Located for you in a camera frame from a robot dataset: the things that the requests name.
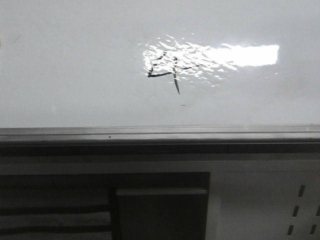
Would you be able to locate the white glossy whiteboard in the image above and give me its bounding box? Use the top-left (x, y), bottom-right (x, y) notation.
top-left (0, 0), bottom-right (320, 128)

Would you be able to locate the dark square panel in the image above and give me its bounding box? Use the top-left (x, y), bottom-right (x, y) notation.
top-left (116, 187), bottom-right (208, 240)

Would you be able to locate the white perforated metal panel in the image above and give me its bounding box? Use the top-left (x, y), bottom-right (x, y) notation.
top-left (215, 167), bottom-right (320, 240)

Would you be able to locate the grey aluminium marker tray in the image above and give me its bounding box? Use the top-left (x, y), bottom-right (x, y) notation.
top-left (0, 124), bottom-right (320, 157)

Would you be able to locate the dark slatted furniture frame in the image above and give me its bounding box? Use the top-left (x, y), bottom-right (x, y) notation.
top-left (0, 172), bottom-right (209, 240)

